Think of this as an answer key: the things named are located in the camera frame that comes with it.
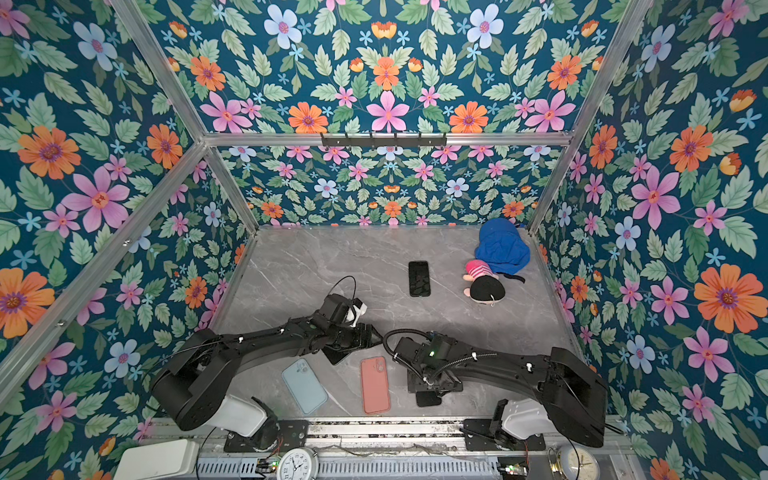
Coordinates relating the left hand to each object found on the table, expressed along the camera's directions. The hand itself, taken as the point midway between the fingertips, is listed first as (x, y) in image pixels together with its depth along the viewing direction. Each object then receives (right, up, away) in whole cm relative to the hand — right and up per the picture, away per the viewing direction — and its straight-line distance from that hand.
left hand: (381, 338), depth 83 cm
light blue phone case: (-22, -13, -1) cm, 25 cm away
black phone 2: (+13, -15, -4) cm, 20 cm away
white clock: (-17, -24, -17) cm, 34 cm away
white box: (-49, -23, -17) cm, 57 cm away
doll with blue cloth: (+43, +26, +28) cm, 57 cm away
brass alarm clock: (+45, -23, -17) cm, 53 cm away
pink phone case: (-2, -13, -1) cm, 13 cm away
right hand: (+12, -12, -4) cm, 18 cm away
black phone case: (+12, +15, +24) cm, 31 cm away
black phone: (-14, -5, +1) cm, 15 cm away
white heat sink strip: (-3, -27, -13) cm, 31 cm away
